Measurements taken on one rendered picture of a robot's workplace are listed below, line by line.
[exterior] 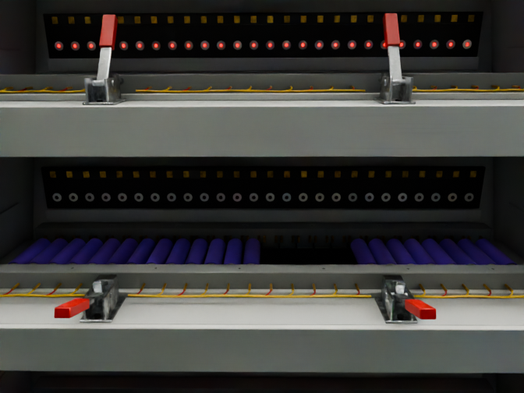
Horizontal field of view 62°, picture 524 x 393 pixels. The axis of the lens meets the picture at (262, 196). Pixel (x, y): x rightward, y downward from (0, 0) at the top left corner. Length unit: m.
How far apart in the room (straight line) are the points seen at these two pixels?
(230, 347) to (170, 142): 0.19
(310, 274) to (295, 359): 0.08
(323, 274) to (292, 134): 0.14
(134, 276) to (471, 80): 0.39
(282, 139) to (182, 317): 0.18
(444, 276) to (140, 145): 0.31
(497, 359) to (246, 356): 0.22
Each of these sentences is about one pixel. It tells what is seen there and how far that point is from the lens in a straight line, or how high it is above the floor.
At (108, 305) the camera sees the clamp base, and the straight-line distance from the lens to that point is 0.42.
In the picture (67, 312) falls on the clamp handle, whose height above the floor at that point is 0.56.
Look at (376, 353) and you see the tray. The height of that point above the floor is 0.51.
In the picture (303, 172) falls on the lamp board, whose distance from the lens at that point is 0.53.
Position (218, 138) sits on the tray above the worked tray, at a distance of 0.39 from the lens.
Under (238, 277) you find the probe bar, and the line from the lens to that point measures 0.43.
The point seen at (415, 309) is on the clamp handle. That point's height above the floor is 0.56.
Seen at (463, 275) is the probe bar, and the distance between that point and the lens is 0.47.
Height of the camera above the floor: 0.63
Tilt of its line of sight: 2 degrees up
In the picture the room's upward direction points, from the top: straight up
